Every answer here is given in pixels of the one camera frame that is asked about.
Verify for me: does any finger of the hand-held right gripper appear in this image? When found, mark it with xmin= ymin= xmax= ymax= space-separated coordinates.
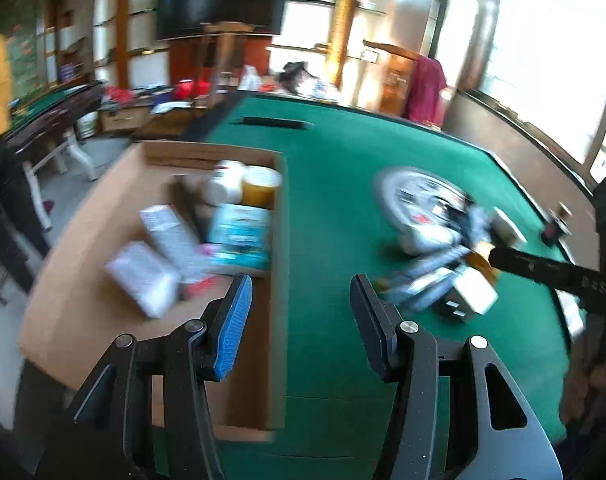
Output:
xmin=488 ymin=246 xmax=606 ymax=298

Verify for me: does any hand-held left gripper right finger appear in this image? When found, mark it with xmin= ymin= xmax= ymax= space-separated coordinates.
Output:
xmin=349 ymin=274 xmax=564 ymax=480

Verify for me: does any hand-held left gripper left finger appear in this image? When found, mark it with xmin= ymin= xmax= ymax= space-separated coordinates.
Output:
xmin=35 ymin=272 xmax=254 ymax=480

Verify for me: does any teal cartoon packet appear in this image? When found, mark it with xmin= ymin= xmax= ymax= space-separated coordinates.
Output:
xmin=208 ymin=203 xmax=272 ymax=271

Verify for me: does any white box with printed label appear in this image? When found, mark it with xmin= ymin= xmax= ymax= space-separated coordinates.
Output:
xmin=105 ymin=241 xmax=180 ymax=318

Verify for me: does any grey box with red end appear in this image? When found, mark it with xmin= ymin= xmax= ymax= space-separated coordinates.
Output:
xmin=139 ymin=204 xmax=224 ymax=301

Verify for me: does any yellow cup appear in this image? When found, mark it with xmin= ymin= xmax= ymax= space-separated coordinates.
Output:
xmin=242 ymin=165 xmax=282 ymax=208

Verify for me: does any white bottle with coloured label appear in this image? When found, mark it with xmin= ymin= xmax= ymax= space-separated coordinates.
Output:
xmin=203 ymin=160 xmax=248 ymax=206

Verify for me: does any cardboard box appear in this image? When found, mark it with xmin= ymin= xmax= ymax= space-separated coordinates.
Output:
xmin=18 ymin=140 xmax=288 ymax=443

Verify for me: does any small dark bottle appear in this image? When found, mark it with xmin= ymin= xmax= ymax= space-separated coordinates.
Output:
xmin=542 ymin=202 xmax=572 ymax=246

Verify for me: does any small tan box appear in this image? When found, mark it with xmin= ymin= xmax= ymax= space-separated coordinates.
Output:
xmin=490 ymin=207 xmax=528 ymax=247

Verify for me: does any round table control panel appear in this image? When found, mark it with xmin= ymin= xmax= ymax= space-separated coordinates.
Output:
xmin=374 ymin=166 xmax=476 ymax=241

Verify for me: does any black bar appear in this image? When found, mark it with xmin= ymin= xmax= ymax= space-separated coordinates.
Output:
xmin=235 ymin=116 xmax=314 ymax=131

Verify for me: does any red garment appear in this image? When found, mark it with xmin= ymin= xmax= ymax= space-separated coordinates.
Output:
xmin=405 ymin=56 xmax=448 ymax=126

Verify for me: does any large window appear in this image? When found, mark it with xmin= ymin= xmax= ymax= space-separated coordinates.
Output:
xmin=475 ymin=0 xmax=606 ymax=161

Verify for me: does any red plastic bag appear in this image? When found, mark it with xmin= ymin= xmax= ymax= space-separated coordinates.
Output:
xmin=175 ymin=79 xmax=211 ymax=101

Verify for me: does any wooden chair with carved back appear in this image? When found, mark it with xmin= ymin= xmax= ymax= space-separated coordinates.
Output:
xmin=363 ymin=39 xmax=434 ymax=118

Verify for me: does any pile of clothes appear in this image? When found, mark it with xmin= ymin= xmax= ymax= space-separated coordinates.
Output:
xmin=278 ymin=60 xmax=341 ymax=98

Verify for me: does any green side table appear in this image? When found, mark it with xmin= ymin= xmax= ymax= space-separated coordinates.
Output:
xmin=3 ymin=80 xmax=106 ymax=186

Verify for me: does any black television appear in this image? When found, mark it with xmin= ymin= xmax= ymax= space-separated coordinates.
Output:
xmin=155 ymin=0 xmax=291 ymax=41

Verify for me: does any wooden wall shelf unit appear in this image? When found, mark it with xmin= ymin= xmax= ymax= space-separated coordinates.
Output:
xmin=48 ymin=0 xmax=171 ymax=86

